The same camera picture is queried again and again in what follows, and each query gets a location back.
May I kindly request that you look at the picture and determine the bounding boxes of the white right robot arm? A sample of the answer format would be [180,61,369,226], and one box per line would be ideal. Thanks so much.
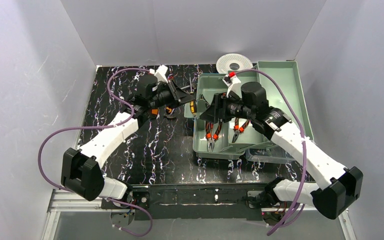
[199,82,364,220]

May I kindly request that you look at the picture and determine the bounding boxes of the white filament spool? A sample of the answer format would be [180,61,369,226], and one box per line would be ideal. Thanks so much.
[216,53,254,74]

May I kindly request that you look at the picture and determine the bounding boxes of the orange black cutting pliers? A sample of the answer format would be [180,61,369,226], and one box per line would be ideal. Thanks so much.
[205,120,223,152]

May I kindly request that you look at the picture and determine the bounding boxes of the translucent lid green toolbox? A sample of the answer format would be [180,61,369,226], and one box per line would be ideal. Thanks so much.
[193,61,314,160]

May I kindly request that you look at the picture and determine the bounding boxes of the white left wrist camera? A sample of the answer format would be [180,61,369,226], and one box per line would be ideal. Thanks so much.
[149,64,169,83]

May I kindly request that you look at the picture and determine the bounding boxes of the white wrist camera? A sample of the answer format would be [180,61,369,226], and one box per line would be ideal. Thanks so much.
[149,64,169,83]
[221,71,242,97]

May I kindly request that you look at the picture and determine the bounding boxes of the black yellow handle screwdriver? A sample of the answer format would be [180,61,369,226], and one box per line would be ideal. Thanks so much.
[189,100,197,116]

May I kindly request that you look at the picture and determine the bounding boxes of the black hex key set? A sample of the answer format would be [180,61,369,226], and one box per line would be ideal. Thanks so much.
[148,108,160,119]

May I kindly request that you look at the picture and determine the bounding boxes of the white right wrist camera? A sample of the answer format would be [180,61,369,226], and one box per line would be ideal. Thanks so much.
[221,71,242,97]

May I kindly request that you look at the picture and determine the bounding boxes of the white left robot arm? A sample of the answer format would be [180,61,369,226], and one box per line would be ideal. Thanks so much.
[60,74,194,201]

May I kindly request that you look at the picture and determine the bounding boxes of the orange black needle-nose pliers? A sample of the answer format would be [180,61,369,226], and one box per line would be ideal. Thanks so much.
[232,117,250,143]

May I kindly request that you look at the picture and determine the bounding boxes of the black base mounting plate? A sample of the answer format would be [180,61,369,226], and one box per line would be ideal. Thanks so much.
[100,182,309,222]

